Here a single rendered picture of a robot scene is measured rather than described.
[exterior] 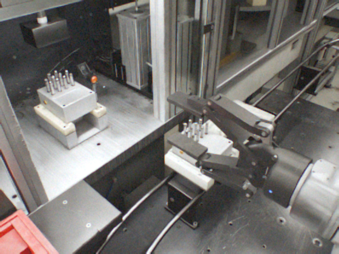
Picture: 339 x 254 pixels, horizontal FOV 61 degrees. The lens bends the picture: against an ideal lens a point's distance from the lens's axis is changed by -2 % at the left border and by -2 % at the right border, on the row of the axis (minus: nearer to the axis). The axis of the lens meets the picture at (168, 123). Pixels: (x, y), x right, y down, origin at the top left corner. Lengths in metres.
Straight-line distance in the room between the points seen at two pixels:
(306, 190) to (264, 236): 0.53
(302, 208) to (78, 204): 0.45
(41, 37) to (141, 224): 0.56
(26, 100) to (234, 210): 0.74
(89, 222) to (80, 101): 0.30
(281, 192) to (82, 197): 0.43
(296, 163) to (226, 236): 0.52
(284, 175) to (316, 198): 0.05
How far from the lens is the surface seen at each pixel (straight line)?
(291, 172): 0.40
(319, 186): 0.39
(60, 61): 1.08
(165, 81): 0.78
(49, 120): 0.82
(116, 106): 0.93
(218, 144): 0.76
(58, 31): 0.75
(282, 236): 0.93
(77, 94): 0.79
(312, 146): 1.24
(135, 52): 0.92
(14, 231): 0.62
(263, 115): 0.97
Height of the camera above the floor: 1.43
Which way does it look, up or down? 38 degrees down
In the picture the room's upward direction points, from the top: straight up
